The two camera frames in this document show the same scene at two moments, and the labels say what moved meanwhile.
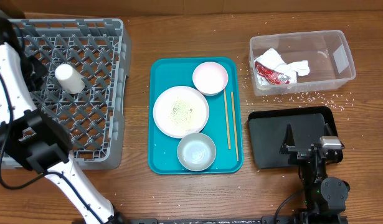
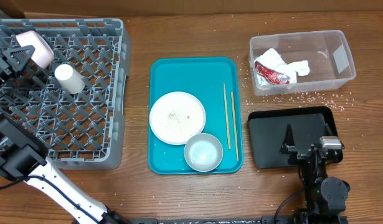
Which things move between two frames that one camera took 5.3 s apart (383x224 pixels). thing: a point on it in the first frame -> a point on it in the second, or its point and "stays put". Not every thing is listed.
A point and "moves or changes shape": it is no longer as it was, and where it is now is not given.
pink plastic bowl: [210, 78] -> [43, 55]
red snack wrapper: [271, 76] stays put
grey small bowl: [197, 152] moves or changes shape
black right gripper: [299, 154] stays put
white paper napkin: [273, 60] stays put
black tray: [268, 129] stays put
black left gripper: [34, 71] -> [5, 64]
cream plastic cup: [69, 79] stays put
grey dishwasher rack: [88, 61] stays put
